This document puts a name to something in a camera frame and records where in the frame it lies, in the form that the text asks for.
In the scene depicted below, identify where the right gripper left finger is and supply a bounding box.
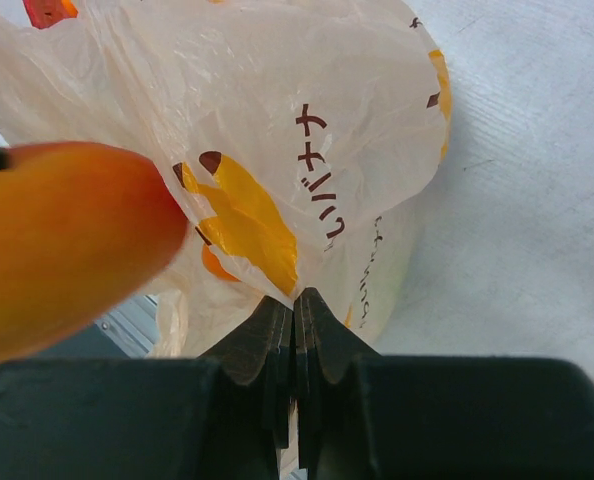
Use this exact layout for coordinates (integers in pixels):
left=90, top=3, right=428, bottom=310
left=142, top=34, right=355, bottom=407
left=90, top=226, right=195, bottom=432
left=0, top=298, right=292, bottom=479

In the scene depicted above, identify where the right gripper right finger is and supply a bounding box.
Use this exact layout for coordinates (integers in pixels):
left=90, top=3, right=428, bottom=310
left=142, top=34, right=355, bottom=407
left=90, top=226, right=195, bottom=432
left=294, top=288, right=594, bottom=479

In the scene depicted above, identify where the red orange fake mango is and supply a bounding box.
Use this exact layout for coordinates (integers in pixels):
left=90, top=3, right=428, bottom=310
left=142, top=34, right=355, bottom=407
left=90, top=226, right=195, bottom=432
left=0, top=142, right=189, bottom=363

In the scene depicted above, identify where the fake watermelon slice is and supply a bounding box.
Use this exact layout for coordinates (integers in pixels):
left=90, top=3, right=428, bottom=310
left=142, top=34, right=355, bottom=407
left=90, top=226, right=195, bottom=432
left=23, top=0, right=78, bottom=29

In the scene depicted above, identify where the orange plastic shopping bag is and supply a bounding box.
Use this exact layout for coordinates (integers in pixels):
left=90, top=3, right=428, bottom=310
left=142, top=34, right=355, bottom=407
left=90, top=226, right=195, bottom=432
left=0, top=1, right=451, bottom=356

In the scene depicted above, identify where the aluminium front rail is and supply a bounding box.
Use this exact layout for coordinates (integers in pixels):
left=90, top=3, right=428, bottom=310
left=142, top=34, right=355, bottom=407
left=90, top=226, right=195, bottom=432
left=95, top=295, right=160, bottom=358

